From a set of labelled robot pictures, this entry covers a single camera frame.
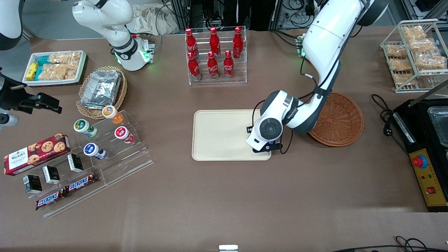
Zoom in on small black carton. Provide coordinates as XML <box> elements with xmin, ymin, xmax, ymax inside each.
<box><xmin>68</xmin><ymin>153</ymin><xmax>84</xmax><ymax>173</ymax></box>
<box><xmin>23</xmin><ymin>174</ymin><xmax>43</xmax><ymax>194</ymax></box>
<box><xmin>42</xmin><ymin>165</ymin><xmax>61</xmax><ymax>185</ymax></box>

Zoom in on clear bag fried snack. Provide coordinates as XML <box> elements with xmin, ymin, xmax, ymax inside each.
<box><xmin>415</xmin><ymin>53</ymin><xmax>447</xmax><ymax>70</ymax></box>
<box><xmin>389</xmin><ymin>58</ymin><xmax>413</xmax><ymax>72</ymax></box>
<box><xmin>409</xmin><ymin>38</ymin><xmax>436</xmax><ymax>53</ymax></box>
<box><xmin>402</xmin><ymin>26</ymin><xmax>427</xmax><ymax>42</ymax></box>
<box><xmin>386</xmin><ymin>44</ymin><xmax>407</xmax><ymax>58</ymax></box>
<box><xmin>393</xmin><ymin>73</ymin><xmax>418</xmax><ymax>86</ymax></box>

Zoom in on black machine yellow control panel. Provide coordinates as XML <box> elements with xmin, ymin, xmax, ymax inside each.
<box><xmin>392</xmin><ymin>99</ymin><xmax>448</xmax><ymax>212</ymax></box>

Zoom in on yellow snack packet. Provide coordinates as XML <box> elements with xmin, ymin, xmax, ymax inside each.
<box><xmin>26</xmin><ymin>62</ymin><xmax>39</xmax><ymax>81</ymax></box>

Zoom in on red gum jar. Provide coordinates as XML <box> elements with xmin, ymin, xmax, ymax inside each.
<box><xmin>114</xmin><ymin>126</ymin><xmax>135</xmax><ymax>144</ymax></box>

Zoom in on light tan wicker basket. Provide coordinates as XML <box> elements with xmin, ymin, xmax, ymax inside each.
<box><xmin>76</xmin><ymin>66</ymin><xmax>128</xmax><ymax>120</ymax></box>

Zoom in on black power cable with plug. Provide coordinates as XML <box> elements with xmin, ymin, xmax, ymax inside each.
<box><xmin>371</xmin><ymin>94</ymin><xmax>408</xmax><ymax>154</ymax></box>

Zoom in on grey metal bar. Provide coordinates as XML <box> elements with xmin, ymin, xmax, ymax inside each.
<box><xmin>408</xmin><ymin>84</ymin><xmax>448</xmax><ymax>107</ymax></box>

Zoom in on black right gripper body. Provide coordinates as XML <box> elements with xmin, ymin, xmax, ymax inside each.
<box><xmin>0</xmin><ymin>72</ymin><xmax>29</xmax><ymax>112</ymax></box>

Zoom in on blue gum jar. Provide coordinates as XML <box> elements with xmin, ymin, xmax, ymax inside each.
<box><xmin>83</xmin><ymin>143</ymin><xmax>107</xmax><ymax>161</ymax></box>

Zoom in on white rectangular snack tray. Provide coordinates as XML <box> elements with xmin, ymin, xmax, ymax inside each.
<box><xmin>22</xmin><ymin>50</ymin><xmax>88</xmax><ymax>87</ymax></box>

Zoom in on beige cloth bag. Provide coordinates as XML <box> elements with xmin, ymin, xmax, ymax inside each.
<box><xmin>126</xmin><ymin>3</ymin><xmax>180</xmax><ymax>35</ymax></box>

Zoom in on white wire rack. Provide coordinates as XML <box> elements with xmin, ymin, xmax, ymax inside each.
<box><xmin>380</xmin><ymin>19</ymin><xmax>448</xmax><ymax>93</ymax></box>

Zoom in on black floor cable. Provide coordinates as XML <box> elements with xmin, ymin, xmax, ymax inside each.
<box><xmin>331</xmin><ymin>236</ymin><xmax>448</xmax><ymax>252</ymax></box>

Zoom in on beige plastic serving tray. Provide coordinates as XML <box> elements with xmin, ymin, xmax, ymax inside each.
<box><xmin>192</xmin><ymin>109</ymin><xmax>272</xmax><ymax>161</ymax></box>

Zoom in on clear acrylic bottle rack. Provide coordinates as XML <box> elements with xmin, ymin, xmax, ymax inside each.
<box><xmin>185</xmin><ymin>25</ymin><xmax>248</xmax><ymax>85</ymax></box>

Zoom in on brown round wicker basket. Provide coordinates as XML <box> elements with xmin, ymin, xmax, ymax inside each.
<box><xmin>307</xmin><ymin>91</ymin><xmax>365</xmax><ymax>147</ymax></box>

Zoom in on silver foil container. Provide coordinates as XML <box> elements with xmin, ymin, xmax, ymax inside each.
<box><xmin>81</xmin><ymin>70</ymin><xmax>122</xmax><ymax>105</ymax></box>

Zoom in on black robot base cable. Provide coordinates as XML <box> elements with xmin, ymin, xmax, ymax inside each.
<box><xmin>269</xmin><ymin>29</ymin><xmax>303</xmax><ymax>48</ymax></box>

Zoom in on orange gum jar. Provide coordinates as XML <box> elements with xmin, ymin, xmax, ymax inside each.
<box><xmin>102</xmin><ymin>105</ymin><xmax>124</xmax><ymax>125</ymax></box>

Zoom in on clear acrylic stepped stand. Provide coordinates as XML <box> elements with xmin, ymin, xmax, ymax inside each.
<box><xmin>9</xmin><ymin>110</ymin><xmax>154</xmax><ymax>218</ymax></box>

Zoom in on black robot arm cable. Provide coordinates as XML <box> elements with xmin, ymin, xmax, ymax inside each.
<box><xmin>300</xmin><ymin>14</ymin><xmax>364</xmax><ymax>105</ymax></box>

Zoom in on green gum jar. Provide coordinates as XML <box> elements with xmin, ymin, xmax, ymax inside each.
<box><xmin>73</xmin><ymin>119</ymin><xmax>99</xmax><ymax>138</ymax></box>

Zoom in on red emergency stop button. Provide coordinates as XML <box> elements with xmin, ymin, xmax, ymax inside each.
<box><xmin>412</xmin><ymin>154</ymin><xmax>428</xmax><ymax>169</ymax></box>

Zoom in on brown Snickers bar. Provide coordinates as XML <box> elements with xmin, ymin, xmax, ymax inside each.
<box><xmin>35</xmin><ymin>189</ymin><xmax>67</xmax><ymax>211</ymax></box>
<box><xmin>65</xmin><ymin>173</ymin><xmax>99</xmax><ymax>194</ymax></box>

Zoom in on red tartan cookie box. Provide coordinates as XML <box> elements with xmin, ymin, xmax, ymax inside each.
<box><xmin>3</xmin><ymin>133</ymin><xmax>71</xmax><ymax>176</ymax></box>

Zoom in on red cola bottle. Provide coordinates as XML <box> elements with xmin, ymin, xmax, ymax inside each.
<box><xmin>232</xmin><ymin>26</ymin><xmax>244</xmax><ymax>59</ymax></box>
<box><xmin>223</xmin><ymin>50</ymin><xmax>235</xmax><ymax>79</ymax></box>
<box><xmin>207</xmin><ymin>51</ymin><xmax>220</xmax><ymax>81</ymax></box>
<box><xmin>185</xmin><ymin>28</ymin><xmax>198</xmax><ymax>58</ymax></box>
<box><xmin>209</xmin><ymin>27</ymin><xmax>221</xmax><ymax>56</ymax></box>
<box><xmin>188</xmin><ymin>52</ymin><xmax>202</xmax><ymax>81</ymax></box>

